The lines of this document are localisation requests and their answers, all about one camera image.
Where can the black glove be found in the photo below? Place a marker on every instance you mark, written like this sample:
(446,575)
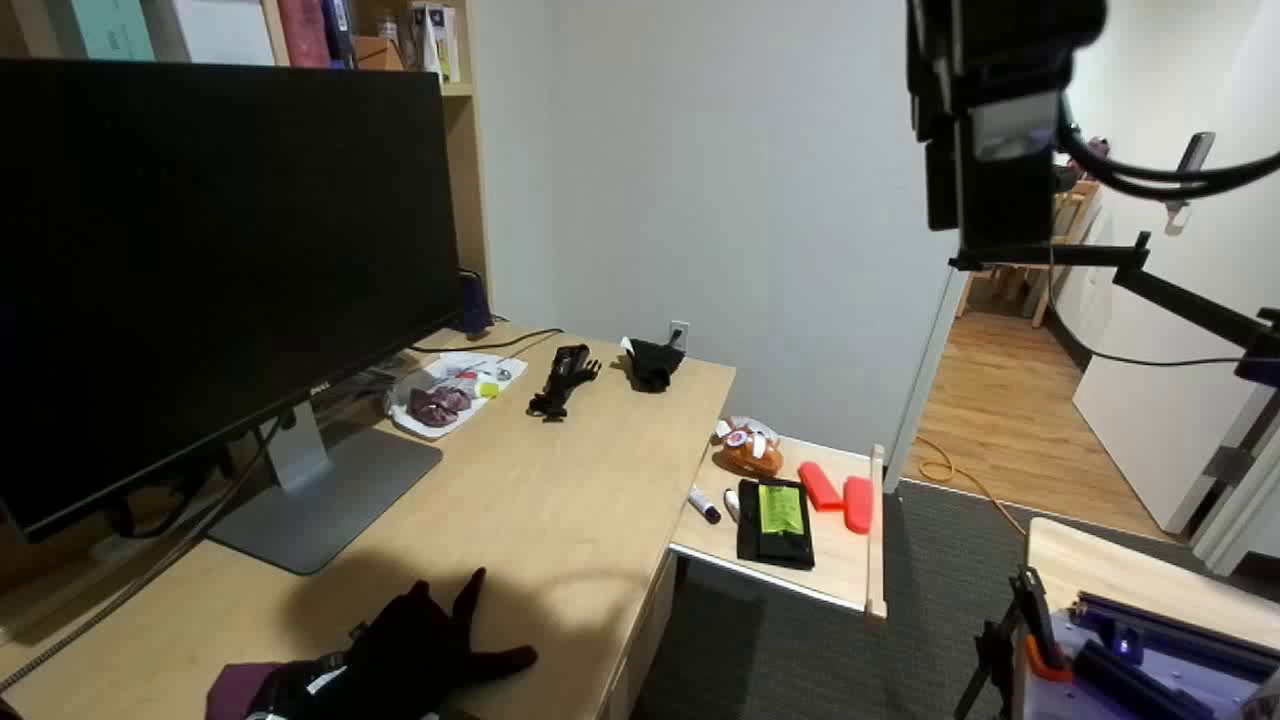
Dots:
(651,366)
(407,665)

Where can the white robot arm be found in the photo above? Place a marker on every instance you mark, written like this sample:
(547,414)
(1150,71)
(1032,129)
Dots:
(984,85)

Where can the wooden desk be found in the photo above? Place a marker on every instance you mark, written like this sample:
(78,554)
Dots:
(566,526)

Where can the purple cloth under glove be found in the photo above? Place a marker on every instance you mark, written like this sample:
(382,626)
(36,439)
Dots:
(244,694)

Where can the black phone holder clamp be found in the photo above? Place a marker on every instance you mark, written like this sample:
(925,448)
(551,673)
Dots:
(570,370)

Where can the brown plush dog toy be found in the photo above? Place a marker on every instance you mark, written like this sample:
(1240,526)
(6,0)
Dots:
(745,444)

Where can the white tube purple cap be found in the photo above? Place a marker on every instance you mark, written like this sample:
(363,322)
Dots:
(705,504)

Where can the red case long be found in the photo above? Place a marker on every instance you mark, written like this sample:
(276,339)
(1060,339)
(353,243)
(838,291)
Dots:
(820,489)

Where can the black tray green pad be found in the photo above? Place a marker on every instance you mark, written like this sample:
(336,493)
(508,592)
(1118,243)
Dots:
(775,526)

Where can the red case short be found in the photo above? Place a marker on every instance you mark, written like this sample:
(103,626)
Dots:
(857,504)

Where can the grey monitor stand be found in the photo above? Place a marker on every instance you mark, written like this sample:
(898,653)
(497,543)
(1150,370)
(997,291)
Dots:
(320,493)

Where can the black computer monitor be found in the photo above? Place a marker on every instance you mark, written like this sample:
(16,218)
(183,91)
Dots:
(184,259)

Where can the purple tool tray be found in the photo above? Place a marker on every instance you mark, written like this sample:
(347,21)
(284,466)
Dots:
(1118,661)

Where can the black camera boom stand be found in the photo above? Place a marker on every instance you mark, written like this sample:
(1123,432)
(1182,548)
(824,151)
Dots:
(1146,280)

